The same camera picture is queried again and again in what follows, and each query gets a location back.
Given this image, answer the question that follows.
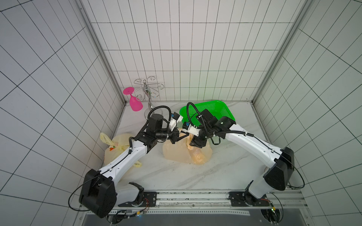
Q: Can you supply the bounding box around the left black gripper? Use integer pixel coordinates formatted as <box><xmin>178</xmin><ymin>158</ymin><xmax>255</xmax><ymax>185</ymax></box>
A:
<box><xmin>156</xmin><ymin>127</ymin><xmax>189</xmax><ymax>144</ymax></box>

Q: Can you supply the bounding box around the plain beige plastic bag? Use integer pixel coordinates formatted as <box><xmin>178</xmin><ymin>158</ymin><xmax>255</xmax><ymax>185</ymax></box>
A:
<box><xmin>163</xmin><ymin>134</ymin><xmax>213</xmax><ymax>165</ymax></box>

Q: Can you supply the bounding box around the yellow printed plastic bag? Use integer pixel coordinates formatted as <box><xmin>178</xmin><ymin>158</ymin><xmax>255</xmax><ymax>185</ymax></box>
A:
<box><xmin>100</xmin><ymin>133</ymin><xmax>132</xmax><ymax>165</ymax></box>

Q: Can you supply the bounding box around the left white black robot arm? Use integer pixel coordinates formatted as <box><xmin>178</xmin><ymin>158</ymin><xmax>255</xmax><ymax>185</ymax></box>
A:
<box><xmin>79</xmin><ymin>113</ymin><xmax>183</xmax><ymax>218</ymax></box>

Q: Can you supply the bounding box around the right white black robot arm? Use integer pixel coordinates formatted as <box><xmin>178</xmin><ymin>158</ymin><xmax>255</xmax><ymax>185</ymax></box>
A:
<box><xmin>183</xmin><ymin>109</ymin><xmax>294</xmax><ymax>206</ymax></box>

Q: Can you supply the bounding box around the green plastic basket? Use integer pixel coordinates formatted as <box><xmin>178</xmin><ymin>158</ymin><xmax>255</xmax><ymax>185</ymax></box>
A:
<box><xmin>189</xmin><ymin>100</ymin><xmax>235</xmax><ymax>126</ymax></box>

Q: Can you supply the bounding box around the pink plastic wine glass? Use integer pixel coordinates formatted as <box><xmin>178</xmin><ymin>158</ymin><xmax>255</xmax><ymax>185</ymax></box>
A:
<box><xmin>123</xmin><ymin>87</ymin><xmax>143</xmax><ymax>112</ymax></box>

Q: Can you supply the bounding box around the silver metal glass rack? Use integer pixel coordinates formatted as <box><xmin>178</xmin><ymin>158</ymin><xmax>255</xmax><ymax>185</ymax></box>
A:
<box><xmin>133</xmin><ymin>76</ymin><xmax>165</xmax><ymax>119</ymax></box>

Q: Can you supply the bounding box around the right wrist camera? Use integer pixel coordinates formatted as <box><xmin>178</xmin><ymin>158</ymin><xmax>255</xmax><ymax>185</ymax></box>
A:
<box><xmin>182</xmin><ymin>121</ymin><xmax>200</xmax><ymax>137</ymax></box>

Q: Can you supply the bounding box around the aluminium mounting rail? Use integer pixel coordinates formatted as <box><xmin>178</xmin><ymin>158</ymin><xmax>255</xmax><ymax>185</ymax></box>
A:
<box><xmin>88</xmin><ymin>190</ymin><xmax>307</xmax><ymax>218</ymax></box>

